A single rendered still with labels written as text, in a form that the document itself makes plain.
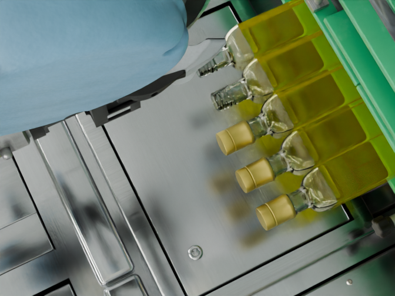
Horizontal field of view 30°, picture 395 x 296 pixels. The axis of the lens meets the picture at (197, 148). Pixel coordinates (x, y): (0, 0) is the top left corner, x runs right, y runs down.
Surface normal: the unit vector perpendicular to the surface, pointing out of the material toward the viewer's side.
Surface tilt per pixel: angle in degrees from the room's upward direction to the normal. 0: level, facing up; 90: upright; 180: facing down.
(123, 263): 90
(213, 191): 90
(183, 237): 90
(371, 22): 90
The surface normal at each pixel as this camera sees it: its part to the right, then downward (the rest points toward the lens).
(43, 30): 0.39, 0.39
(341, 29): 0.04, -0.29
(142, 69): 0.34, 0.94
